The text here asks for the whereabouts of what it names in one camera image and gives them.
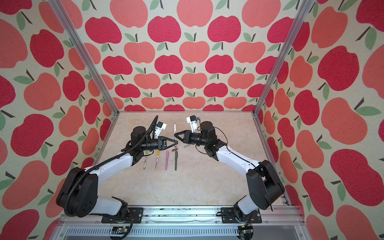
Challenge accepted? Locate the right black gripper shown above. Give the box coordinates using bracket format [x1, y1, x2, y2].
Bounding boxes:
[173, 129, 208, 149]

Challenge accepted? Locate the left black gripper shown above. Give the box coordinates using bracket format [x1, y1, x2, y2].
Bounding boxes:
[139, 137, 178, 152]

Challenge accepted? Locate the pink pen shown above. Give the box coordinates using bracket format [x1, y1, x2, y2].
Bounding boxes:
[165, 150, 170, 171]

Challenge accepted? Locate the dark green pen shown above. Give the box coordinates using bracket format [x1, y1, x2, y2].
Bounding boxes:
[174, 150, 178, 171]

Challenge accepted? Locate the yellow-tipped white pen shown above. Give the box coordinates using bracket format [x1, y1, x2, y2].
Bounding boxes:
[155, 150, 160, 171]

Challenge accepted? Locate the white pen light green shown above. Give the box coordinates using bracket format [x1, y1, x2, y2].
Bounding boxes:
[143, 150, 149, 170]

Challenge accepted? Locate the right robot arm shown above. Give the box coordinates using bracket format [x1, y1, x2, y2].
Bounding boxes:
[174, 121, 286, 219]

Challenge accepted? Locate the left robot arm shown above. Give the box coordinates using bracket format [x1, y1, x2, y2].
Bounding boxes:
[56, 126, 178, 219]

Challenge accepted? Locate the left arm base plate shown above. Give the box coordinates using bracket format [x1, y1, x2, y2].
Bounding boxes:
[101, 207, 144, 225]

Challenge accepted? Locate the aluminium front rail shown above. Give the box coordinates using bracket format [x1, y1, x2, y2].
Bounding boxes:
[46, 206, 311, 240]

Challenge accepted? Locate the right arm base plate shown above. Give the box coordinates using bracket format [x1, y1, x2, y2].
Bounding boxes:
[216, 207, 262, 224]

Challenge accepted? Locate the left aluminium corner post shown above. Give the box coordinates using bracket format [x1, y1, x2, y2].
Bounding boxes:
[47, 0, 120, 116]

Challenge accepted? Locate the aluminium corner post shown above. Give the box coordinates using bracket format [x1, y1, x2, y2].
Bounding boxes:
[47, 0, 120, 116]
[252, 0, 316, 116]

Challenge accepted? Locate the right aluminium corner post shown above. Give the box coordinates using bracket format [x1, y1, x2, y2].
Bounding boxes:
[252, 0, 316, 116]

